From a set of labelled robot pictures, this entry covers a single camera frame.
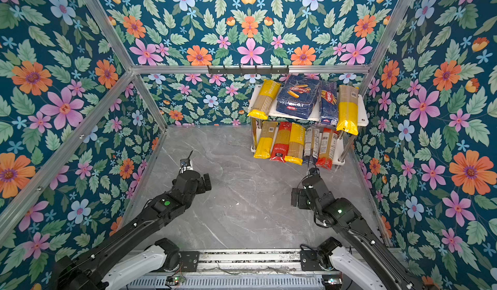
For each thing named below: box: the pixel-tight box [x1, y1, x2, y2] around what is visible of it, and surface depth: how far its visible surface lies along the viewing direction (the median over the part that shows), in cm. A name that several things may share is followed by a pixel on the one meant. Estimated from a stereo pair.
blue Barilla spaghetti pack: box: [319, 81, 339, 127], surface depth 78 cm
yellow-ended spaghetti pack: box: [336, 84, 360, 136], surface depth 76 cm
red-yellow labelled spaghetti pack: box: [315, 127, 340, 171], surface depth 100 cm
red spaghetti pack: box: [269, 121, 292, 164], surface depth 103 cm
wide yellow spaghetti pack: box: [253, 121, 279, 160], surface depth 103 cm
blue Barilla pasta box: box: [275, 74, 321, 120], surface depth 77 cm
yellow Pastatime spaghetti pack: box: [247, 78, 282, 120], surface depth 80 cm
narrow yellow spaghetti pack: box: [284, 121, 307, 166], surface depth 102 cm
